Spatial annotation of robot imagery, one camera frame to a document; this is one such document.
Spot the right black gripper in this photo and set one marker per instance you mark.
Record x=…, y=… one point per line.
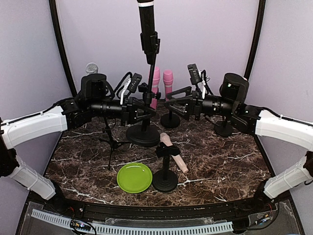
x=197, y=101

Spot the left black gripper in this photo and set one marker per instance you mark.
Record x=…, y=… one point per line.
x=129, y=109

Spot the large pale pink microphone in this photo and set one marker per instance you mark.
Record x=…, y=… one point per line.
x=175, y=153

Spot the black round-base mic stand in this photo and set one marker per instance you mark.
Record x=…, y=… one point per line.
x=164, y=180

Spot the black handheld microphone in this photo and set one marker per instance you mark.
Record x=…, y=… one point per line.
x=148, y=29

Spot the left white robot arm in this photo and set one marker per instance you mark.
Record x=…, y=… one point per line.
x=95, y=99

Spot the left pink microphone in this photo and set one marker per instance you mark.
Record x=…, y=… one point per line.
x=156, y=80

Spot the black stand for left pink microphone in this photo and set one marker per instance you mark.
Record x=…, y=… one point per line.
x=143, y=87

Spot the black stand for pink microphone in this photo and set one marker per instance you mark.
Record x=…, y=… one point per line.
x=170, y=120
x=143, y=87

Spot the black stand for right pink microphone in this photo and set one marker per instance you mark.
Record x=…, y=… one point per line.
x=170, y=120

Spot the right pink microphone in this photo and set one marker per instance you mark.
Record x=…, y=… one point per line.
x=168, y=80

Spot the black stand for small pale microphone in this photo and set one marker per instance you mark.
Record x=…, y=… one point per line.
x=223, y=128

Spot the rhinestone silver-head microphone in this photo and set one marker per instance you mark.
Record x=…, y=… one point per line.
x=91, y=68

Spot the green round plate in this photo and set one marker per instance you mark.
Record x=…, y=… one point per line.
x=134, y=178

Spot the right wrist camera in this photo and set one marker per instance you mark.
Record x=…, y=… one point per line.
x=199, y=80

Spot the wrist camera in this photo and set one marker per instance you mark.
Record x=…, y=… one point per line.
x=127, y=86
x=199, y=80

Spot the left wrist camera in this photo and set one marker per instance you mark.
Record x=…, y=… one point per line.
x=127, y=86

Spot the black tripod shock-mount stand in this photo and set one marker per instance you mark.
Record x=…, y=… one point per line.
x=112, y=143

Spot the black front rail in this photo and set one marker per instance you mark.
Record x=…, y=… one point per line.
x=101, y=210

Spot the white slotted cable duct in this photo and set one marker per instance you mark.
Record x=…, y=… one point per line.
x=131, y=227

